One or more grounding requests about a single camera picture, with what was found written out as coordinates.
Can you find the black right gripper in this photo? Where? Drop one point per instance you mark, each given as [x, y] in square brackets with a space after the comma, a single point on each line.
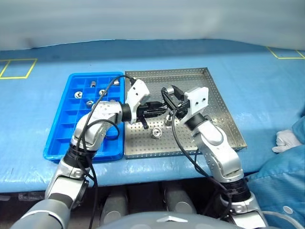
[181, 107]

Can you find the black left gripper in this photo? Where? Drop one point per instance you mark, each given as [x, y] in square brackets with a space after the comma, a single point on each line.
[144, 112]

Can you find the small silver metal roller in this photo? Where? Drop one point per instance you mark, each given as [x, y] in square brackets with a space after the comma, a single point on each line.
[93, 84]
[89, 103]
[168, 120]
[156, 132]
[102, 92]
[169, 90]
[116, 82]
[77, 94]

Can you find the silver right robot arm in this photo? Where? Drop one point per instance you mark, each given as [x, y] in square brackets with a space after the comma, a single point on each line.
[214, 140]

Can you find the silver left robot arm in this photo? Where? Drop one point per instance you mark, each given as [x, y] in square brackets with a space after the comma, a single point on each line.
[104, 112]

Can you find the perforated steel tray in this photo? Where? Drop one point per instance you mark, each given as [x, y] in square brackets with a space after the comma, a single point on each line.
[219, 107]

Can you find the blue plastic compartment tray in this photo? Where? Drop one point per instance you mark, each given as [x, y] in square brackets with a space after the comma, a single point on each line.
[59, 143]

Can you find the white gloved person's hand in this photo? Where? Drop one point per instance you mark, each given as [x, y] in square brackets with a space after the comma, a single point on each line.
[286, 139]

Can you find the blue plastic table cover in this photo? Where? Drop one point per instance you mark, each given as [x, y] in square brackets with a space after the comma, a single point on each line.
[250, 83]

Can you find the grey rounded shape under table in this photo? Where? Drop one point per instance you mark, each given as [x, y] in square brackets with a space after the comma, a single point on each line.
[179, 202]
[114, 205]

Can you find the grey robot torso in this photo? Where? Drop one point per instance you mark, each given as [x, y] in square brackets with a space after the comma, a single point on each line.
[166, 220]

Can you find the person's blue gown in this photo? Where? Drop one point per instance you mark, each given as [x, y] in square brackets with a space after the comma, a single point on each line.
[281, 181]

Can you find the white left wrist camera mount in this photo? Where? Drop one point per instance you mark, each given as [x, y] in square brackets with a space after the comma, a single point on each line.
[138, 93]

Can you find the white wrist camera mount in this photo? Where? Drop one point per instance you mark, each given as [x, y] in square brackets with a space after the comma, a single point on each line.
[138, 93]
[199, 100]

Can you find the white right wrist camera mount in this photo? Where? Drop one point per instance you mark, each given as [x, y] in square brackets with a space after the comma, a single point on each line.
[199, 100]

